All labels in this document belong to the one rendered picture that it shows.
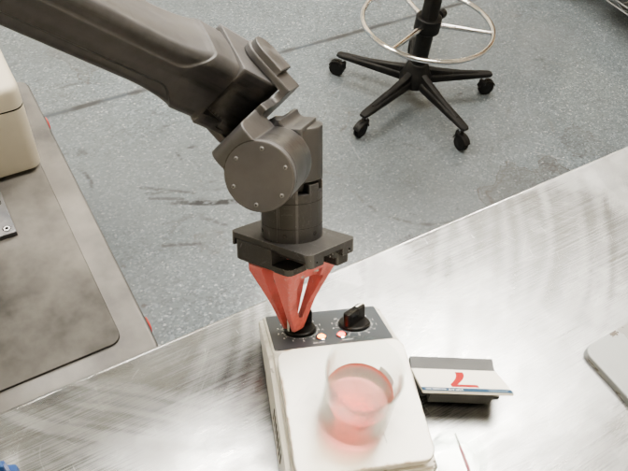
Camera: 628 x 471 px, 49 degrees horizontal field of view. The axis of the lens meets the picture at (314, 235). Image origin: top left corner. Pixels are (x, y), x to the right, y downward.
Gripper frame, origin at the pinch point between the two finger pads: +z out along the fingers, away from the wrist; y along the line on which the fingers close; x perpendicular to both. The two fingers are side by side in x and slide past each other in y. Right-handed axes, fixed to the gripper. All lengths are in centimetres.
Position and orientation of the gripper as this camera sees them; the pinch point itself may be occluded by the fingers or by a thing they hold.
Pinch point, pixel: (292, 321)
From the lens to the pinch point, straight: 67.9
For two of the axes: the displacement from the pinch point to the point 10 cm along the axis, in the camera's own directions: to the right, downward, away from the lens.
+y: 7.5, 2.3, -6.2
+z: 0.0, 9.4, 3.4
